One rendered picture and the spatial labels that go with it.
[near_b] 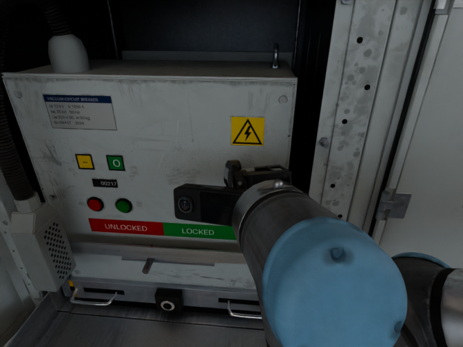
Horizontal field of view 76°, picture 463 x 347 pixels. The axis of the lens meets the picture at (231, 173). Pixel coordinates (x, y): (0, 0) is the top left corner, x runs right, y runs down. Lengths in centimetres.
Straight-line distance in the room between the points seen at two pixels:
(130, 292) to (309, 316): 63
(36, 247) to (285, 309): 51
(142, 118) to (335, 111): 31
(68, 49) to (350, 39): 45
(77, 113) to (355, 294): 51
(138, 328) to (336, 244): 65
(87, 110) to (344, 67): 42
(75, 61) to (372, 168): 53
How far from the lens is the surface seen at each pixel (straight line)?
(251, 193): 31
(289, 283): 19
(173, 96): 51
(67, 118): 60
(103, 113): 57
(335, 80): 46
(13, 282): 84
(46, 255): 65
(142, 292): 78
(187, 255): 62
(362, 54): 46
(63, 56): 61
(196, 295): 75
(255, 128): 50
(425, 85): 48
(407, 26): 47
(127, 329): 80
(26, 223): 62
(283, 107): 50
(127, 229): 68
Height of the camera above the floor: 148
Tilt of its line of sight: 28 degrees down
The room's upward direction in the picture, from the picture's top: straight up
